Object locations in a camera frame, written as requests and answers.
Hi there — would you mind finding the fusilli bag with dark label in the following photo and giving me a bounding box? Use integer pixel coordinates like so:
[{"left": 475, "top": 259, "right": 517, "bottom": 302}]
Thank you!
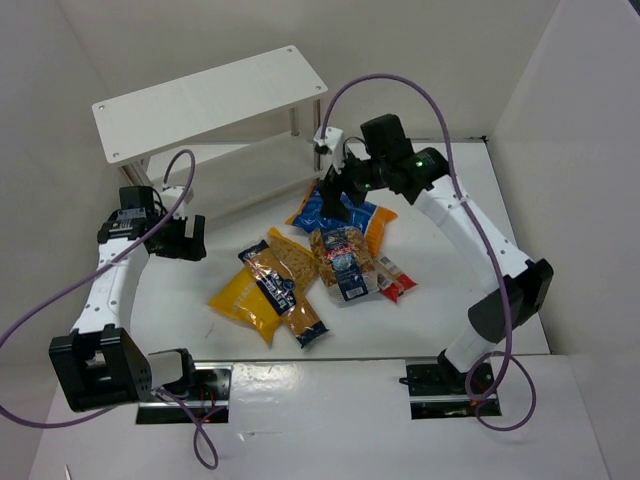
[{"left": 309, "top": 226, "right": 379, "bottom": 304}]

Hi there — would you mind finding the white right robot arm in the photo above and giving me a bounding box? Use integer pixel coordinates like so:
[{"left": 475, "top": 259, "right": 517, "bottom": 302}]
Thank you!
[{"left": 314, "top": 114, "right": 554, "bottom": 383}]

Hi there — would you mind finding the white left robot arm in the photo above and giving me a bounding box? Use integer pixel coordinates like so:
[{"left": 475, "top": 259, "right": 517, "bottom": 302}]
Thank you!
[{"left": 49, "top": 186, "right": 206, "bottom": 412}]

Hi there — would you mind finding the blue and orange pasta bag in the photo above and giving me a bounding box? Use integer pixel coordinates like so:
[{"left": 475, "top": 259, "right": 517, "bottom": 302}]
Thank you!
[{"left": 284, "top": 183, "right": 399, "bottom": 256}]

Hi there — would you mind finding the yellow fusilli pasta bag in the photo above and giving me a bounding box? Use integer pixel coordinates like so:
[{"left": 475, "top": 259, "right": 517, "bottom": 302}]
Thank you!
[{"left": 208, "top": 228, "right": 327, "bottom": 347}]

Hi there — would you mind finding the white two-tier shelf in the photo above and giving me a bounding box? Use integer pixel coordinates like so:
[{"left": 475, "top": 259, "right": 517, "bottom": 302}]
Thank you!
[{"left": 92, "top": 45, "right": 327, "bottom": 219}]

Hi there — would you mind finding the red spaghetti packet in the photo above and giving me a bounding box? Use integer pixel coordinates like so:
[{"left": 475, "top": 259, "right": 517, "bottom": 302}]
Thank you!
[{"left": 374, "top": 256, "right": 417, "bottom": 303}]

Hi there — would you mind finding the spaghetti bag with navy ends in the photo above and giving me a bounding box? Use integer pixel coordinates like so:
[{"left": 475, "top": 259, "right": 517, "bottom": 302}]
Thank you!
[{"left": 238, "top": 236, "right": 329, "bottom": 348}]

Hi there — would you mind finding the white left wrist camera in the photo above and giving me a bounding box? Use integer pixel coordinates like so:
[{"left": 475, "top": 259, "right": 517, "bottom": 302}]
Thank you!
[{"left": 160, "top": 185, "right": 194, "bottom": 219}]

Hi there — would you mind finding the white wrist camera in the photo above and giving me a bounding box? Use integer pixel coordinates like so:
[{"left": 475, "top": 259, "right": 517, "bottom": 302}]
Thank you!
[
  {"left": 313, "top": 127, "right": 345, "bottom": 173},
  {"left": 160, "top": 185, "right": 194, "bottom": 219}
]

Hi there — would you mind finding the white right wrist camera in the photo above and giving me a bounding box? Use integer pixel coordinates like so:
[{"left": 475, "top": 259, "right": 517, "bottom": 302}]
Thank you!
[{"left": 313, "top": 127, "right": 345, "bottom": 173}]

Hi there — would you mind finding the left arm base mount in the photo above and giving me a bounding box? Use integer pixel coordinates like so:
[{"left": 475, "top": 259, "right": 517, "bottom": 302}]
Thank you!
[{"left": 135, "top": 362, "right": 232, "bottom": 425}]

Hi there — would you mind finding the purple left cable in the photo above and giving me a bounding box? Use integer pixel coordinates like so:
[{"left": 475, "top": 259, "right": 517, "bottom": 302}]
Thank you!
[{"left": 0, "top": 148, "right": 221, "bottom": 471}]

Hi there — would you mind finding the purple cable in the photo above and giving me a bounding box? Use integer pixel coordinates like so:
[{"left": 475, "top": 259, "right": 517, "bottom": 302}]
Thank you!
[
  {"left": 322, "top": 73, "right": 537, "bottom": 431},
  {"left": 0, "top": 148, "right": 221, "bottom": 471}
]

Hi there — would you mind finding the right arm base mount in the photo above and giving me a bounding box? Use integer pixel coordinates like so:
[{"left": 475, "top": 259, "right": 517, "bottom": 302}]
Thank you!
[{"left": 398, "top": 360, "right": 501, "bottom": 420}]

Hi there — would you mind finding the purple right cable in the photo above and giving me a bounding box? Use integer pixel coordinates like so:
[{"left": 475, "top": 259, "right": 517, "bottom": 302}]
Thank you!
[{"left": 322, "top": 73, "right": 537, "bottom": 431}]

